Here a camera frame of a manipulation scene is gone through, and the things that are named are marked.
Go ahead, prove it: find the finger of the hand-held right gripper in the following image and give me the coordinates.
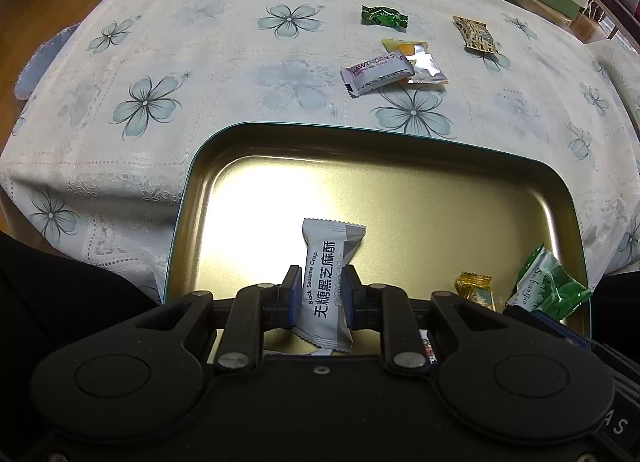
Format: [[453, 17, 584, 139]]
[[502, 306, 594, 350]]

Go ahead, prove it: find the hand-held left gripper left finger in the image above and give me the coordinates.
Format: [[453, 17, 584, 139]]
[[131, 264, 304, 377]]

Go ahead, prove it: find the person's dark trouser leg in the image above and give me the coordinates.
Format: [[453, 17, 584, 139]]
[[591, 269, 640, 345], [0, 231, 167, 358]]

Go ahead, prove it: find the white bar snack packet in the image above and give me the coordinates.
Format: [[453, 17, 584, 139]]
[[340, 54, 415, 96]]

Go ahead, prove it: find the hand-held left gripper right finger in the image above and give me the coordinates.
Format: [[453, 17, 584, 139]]
[[342, 264, 507, 374]]

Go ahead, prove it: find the gold foil candy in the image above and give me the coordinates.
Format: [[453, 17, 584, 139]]
[[454, 271, 494, 313]]

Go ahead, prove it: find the gold metal tin box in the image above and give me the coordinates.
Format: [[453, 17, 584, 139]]
[[162, 122, 594, 359]]

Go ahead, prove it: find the silver yellow snack packet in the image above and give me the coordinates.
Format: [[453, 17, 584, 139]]
[[382, 38, 449, 86]]

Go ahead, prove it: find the red white snack packet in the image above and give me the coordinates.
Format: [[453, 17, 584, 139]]
[[419, 329, 440, 364]]

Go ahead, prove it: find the grey white crisp packet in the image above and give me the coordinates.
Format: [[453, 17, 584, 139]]
[[292, 216, 367, 354]]

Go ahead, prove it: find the floral white tablecloth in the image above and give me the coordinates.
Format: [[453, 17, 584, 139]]
[[0, 0, 640, 293]]

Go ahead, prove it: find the small green candy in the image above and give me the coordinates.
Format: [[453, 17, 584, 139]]
[[360, 5, 409, 30]]

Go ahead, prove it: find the green white snack packet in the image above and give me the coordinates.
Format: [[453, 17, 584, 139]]
[[506, 244, 594, 321]]

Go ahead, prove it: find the gold patterned snack packet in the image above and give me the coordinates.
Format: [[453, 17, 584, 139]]
[[453, 15, 502, 54]]

